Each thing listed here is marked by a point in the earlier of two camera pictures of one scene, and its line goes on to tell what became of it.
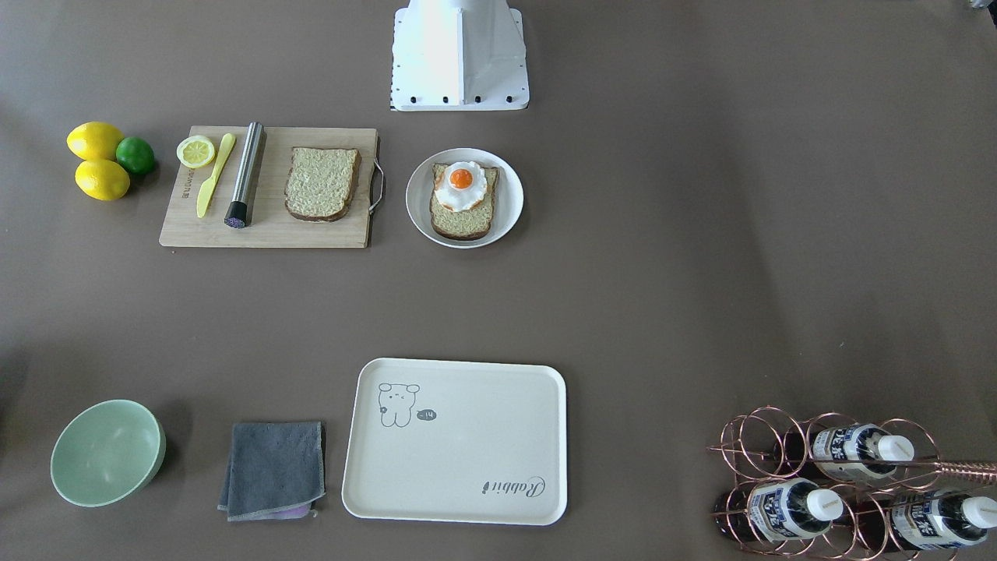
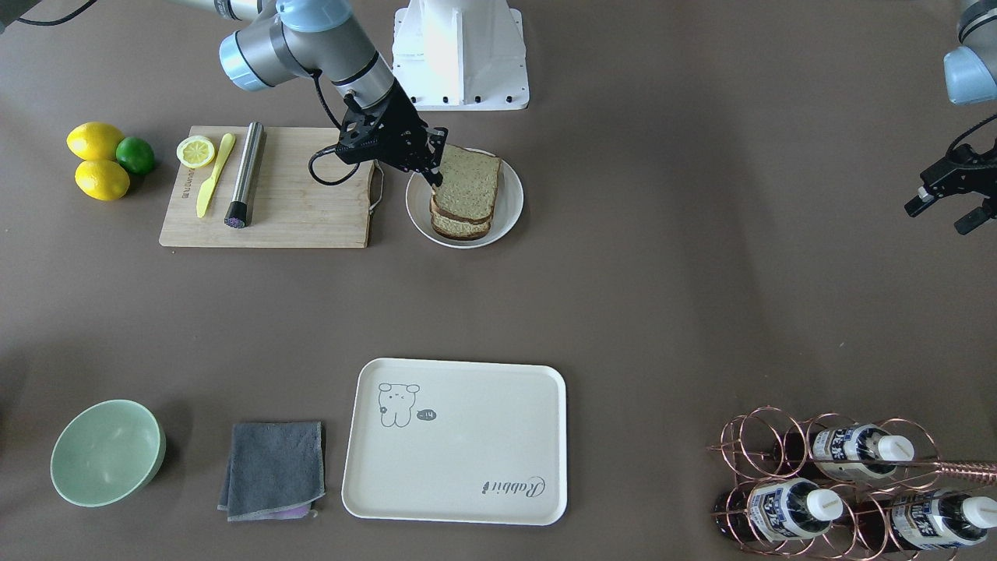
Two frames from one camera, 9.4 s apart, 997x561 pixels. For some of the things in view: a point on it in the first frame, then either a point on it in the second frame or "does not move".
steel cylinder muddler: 239,210 does not move
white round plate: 507,200 does not move
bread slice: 321,182 -> 470,183
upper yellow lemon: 94,140 does not move
